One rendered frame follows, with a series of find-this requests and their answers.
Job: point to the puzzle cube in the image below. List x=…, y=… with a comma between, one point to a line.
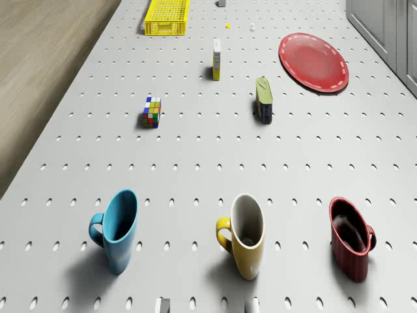
x=152, y=112

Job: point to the flat-sided can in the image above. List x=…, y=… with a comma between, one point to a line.
x=263, y=94

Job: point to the yellow mug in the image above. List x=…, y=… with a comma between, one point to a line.
x=249, y=264

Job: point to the blue mug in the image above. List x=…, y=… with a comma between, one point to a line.
x=119, y=254

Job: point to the yellow basket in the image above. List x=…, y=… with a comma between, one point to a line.
x=166, y=28

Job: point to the red plate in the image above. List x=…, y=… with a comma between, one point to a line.
x=312, y=62

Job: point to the grey cube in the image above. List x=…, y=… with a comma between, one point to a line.
x=221, y=3

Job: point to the red mug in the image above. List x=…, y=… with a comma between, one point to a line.
x=353, y=264

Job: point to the white cabinet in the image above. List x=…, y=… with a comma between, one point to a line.
x=374, y=29

